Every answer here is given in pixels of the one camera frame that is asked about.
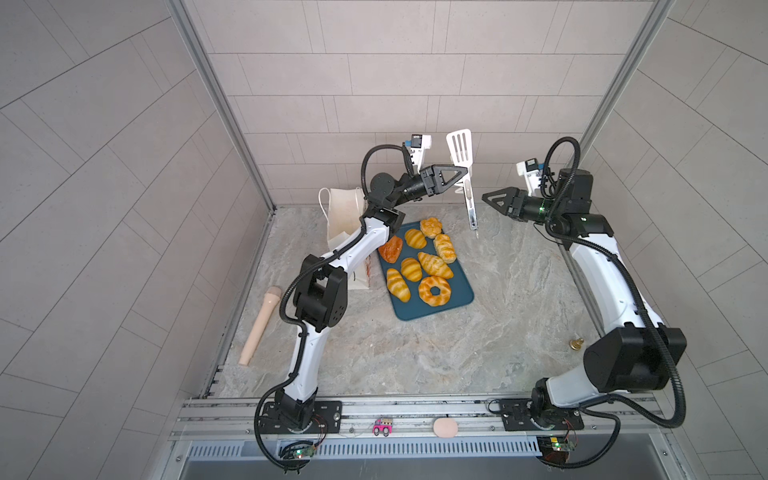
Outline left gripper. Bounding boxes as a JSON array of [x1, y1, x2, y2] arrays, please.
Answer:
[[384, 171, 458, 212]]

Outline white slotted tongs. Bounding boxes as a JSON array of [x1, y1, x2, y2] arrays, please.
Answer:
[[446, 129, 479, 236]]

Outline white paper gift bag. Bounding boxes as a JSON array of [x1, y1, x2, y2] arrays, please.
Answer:
[[318, 187, 371, 290]]

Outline ring donut bread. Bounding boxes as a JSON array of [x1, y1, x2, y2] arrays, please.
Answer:
[[418, 276, 452, 307]]

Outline striped long bread front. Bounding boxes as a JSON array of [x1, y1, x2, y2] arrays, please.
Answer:
[[386, 268, 411, 303]]

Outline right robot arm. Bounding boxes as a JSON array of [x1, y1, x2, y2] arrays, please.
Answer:
[[482, 168, 687, 428]]

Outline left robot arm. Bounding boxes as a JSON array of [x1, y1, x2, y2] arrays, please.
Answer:
[[275, 164, 468, 430]]

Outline round flower bread top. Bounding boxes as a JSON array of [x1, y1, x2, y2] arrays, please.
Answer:
[[419, 217, 443, 239]]

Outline striped bread right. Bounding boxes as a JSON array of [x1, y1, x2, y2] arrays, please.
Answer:
[[433, 233, 457, 264]]

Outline croissant bread centre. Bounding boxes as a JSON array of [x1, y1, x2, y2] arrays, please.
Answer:
[[417, 252, 454, 279]]

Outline red-brown triangular bread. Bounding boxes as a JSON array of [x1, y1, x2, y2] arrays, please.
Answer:
[[378, 236, 403, 264]]

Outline small striped bun upper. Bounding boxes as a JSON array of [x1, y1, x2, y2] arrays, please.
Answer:
[[404, 229, 427, 250]]

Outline small striped bun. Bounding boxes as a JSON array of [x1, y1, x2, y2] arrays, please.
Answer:
[[400, 258, 423, 282], [404, 229, 427, 250]]

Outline small striped bun middle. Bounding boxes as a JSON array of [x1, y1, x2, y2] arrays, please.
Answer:
[[400, 258, 423, 282]]

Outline teal tray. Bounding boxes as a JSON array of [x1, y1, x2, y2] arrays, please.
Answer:
[[378, 221, 475, 321]]

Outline small brass bell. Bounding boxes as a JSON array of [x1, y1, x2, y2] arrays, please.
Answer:
[[569, 338, 585, 351]]

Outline pink oval eraser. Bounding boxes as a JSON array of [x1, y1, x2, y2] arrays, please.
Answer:
[[433, 417, 459, 439]]

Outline right circuit board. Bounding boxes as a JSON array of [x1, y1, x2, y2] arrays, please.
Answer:
[[536, 436, 578, 465]]

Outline circuit board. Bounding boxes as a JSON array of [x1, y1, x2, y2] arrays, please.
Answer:
[[279, 441, 318, 461], [536, 436, 578, 465]]

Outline pink toy car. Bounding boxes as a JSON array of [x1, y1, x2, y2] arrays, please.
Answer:
[[372, 417, 393, 437]]

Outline left circuit board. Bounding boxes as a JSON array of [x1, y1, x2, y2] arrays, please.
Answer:
[[279, 441, 318, 461]]

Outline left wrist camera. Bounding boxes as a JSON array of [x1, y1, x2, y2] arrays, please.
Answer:
[[403, 134, 432, 175]]

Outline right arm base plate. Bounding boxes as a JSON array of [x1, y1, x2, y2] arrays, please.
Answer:
[[493, 398, 584, 432]]

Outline aluminium rail frame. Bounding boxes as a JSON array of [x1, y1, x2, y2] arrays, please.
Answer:
[[170, 395, 657, 462]]

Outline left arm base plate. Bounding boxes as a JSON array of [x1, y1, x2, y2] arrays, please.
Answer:
[[258, 401, 343, 434]]

